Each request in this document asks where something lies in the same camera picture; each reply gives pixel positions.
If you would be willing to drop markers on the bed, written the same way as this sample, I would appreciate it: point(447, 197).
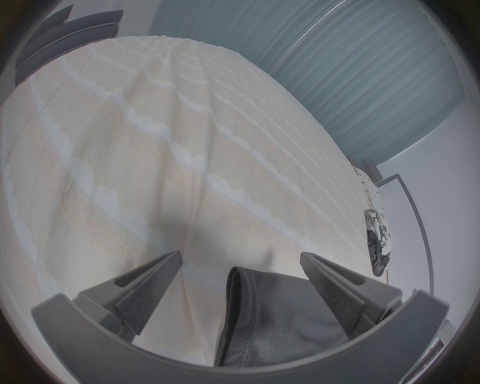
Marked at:
point(187, 150)

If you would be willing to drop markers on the white printed pillow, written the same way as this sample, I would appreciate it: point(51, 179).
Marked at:
point(375, 195)

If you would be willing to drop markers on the black satin garment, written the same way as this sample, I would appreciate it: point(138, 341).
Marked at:
point(377, 255)

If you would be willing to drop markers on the black chest of drawers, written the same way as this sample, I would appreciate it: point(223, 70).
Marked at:
point(67, 37)

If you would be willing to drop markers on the grey bedside table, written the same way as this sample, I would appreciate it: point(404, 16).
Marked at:
point(369, 168)

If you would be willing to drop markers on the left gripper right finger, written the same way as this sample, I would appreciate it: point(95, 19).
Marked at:
point(337, 292)

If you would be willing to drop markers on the black T-shirt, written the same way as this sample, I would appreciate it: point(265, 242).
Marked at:
point(277, 322)

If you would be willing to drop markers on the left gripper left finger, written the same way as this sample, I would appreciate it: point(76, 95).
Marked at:
point(142, 296)

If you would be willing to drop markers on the blue-green curtain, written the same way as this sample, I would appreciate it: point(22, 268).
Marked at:
point(375, 82)
point(243, 30)

